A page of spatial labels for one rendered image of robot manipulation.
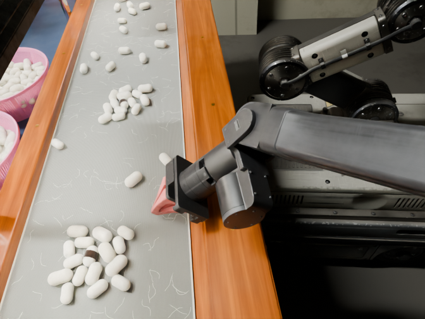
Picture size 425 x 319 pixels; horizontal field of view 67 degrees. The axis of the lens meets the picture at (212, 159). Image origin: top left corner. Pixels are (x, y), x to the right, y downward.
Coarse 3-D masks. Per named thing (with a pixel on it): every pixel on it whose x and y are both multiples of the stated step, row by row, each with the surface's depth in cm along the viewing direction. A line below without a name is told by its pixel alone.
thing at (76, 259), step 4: (72, 256) 52; (76, 256) 52; (80, 256) 52; (68, 260) 52; (72, 260) 52; (76, 260) 52; (80, 260) 52; (64, 264) 51; (68, 264) 51; (72, 264) 51; (76, 264) 52; (80, 264) 52
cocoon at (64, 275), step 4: (68, 268) 51; (52, 272) 50; (56, 272) 50; (60, 272) 50; (64, 272) 50; (68, 272) 50; (72, 272) 51; (52, 276) 50; (56, 276) 50; (60, 276) 50; (64, 276) 50; (68, 276) 50; (72, 276) 51; (48, 280) 50; (52, 280) 49; (56, 280) 50; (60, 280) 50; (64, 280) 50; (68, 280) 50; (52, 284) 50; (56, 284) 50
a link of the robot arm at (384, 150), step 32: (256, 128) 40; (288, 128) 36; (320, 128) 33; (352, 128) 30; (384, 128) 28; (416, 128) 26; (288, 160) 42; (320, 160) 32; (352, 160) 29; (384, 160) 27; (416, 160) 25; (416, 192) 26
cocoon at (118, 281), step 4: (116, 276) 49; (120, 276) 50; (112, 280) 49; (116, 280) 49; (120, 280) 49; (124, 280) 49; (128, 280) 49; (112, 284) 49; (116, 284) 49; (120, 284) 48; (124, 284) 48; (128, 284) 49; (120, 288) 48; (124, 288) 48; (128, 288) 49
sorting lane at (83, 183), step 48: (96, 0) 120; (144, 0) 117; (96, 48) 97; (144, 48) 95; (96, 96) 82; (96, 144) 71; (144, 144) 70; (48, 192) 63; (96, 192) 62; (144, 192) 61; (48, 240) 56; (96, 240) 56; (144, 240) 55; (48, 288) 51; (144, 288) 50; (192, 288) 49
